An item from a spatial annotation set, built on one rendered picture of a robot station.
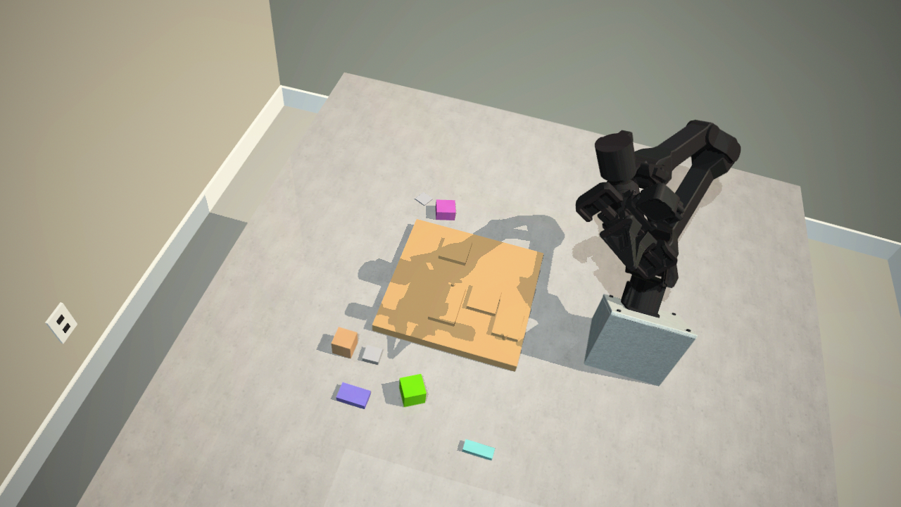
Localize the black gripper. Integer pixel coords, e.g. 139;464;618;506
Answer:
576;182;677;280

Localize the teal rectangular block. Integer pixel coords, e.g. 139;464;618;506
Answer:
462;439;495;460

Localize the orange puzzle board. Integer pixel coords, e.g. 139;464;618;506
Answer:
372;219;543;371

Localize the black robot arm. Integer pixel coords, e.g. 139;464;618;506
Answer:
595;120;741;318

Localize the brown cube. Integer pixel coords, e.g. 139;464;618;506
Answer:
331;327;358;358

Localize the green block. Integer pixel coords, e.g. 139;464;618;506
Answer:
399;374;427;407

